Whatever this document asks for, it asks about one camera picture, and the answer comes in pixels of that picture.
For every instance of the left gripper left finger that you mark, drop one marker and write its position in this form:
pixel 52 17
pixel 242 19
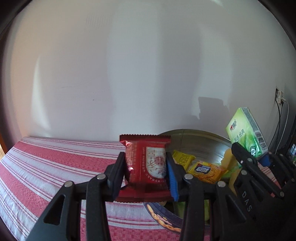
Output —
pixel 61 218

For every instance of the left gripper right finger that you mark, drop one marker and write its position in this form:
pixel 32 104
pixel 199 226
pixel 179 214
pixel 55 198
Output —
pixel 228 218

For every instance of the large yellow cracker packet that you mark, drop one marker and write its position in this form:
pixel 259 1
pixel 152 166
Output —
pixel 207 172

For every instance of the green tissue pack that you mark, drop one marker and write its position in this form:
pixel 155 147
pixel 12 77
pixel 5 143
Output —
pixel 243 129

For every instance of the red snack packet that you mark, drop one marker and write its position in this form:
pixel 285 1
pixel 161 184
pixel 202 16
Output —
pixel 146 169

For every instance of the yellow sponge upper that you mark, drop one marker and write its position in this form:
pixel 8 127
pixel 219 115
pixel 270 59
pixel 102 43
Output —
pixel 229 162

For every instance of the red white striped cloth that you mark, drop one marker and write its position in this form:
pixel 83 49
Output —
pixel 33 171

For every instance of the small yellow snack packet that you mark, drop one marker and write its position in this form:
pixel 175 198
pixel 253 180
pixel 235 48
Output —
pixel 183 159

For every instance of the round metal cookie tin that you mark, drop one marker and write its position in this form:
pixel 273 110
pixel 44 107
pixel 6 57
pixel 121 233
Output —
pixel 205 146

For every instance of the wall power socket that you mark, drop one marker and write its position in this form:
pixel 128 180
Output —
pixel 279 96

